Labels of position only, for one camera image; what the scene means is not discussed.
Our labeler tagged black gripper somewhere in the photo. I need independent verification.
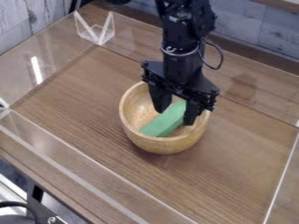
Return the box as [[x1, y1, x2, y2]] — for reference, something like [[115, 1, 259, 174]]
[[142, 54, 220, 126]]

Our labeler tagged green rectangular stick block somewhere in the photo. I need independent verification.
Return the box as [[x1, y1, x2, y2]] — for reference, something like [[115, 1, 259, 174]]
[[139, 101, 186, 137]]

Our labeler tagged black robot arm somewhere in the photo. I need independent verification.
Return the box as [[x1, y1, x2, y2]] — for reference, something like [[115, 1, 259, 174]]
[[142, 0, 220, 126]]

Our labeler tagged wooden bowl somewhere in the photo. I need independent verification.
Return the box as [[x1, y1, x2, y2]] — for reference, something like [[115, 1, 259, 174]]
[[119, 81, 211, 155]]

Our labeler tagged clear acrylic corner bracket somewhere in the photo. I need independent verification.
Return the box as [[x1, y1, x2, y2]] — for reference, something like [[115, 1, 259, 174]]
[[73, 11, 115, 46]]

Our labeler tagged clear acrylic tray wall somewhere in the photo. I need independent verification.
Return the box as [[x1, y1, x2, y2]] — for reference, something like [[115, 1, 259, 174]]
[[0, 99, 198, 224]]

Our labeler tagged black metal table frame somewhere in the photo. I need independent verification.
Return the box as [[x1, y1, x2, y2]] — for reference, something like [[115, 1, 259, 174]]
[[27, 184, 68, 224]]

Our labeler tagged black cable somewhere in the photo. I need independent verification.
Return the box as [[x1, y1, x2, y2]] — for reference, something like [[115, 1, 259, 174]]
[[0, 200, 32, 217]]

